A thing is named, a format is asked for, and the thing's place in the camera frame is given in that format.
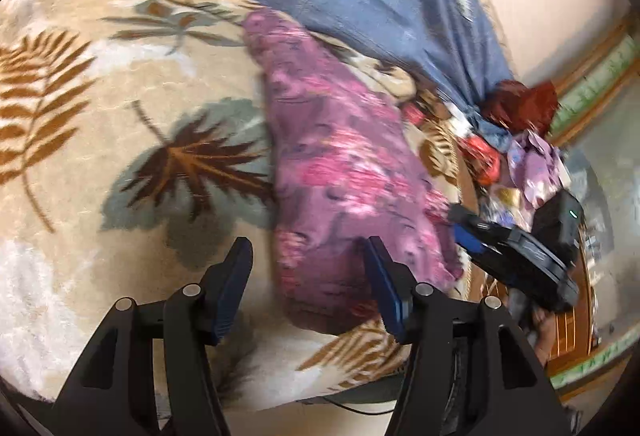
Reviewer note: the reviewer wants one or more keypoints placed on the light purple floral cloth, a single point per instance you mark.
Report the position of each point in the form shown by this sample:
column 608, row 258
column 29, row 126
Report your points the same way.
column 536, row 169

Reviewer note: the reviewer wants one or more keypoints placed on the beige leaf-pattern fleece blanket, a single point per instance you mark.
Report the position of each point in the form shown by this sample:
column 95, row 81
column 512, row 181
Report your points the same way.
column 134, row 150

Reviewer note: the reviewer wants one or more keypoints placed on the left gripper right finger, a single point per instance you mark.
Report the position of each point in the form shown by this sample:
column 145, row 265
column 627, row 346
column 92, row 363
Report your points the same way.
column 471, row 370

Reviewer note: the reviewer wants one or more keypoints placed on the purple floral garment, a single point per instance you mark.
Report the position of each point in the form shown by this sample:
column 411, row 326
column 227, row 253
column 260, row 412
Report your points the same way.
column 342, row 172

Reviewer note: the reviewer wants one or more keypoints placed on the dark red cloth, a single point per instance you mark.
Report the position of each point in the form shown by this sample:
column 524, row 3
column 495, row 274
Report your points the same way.
column 518, row 108

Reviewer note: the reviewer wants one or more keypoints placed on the person's right hand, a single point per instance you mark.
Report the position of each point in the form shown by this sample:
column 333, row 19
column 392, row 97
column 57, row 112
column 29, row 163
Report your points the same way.
column 545, row 328

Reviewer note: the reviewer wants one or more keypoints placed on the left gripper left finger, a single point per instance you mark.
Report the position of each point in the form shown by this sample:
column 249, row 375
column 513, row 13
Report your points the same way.
column 144, row 371

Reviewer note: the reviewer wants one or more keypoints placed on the red plastic bag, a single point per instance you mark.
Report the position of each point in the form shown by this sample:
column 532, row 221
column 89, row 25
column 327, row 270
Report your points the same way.
column 483, row 160

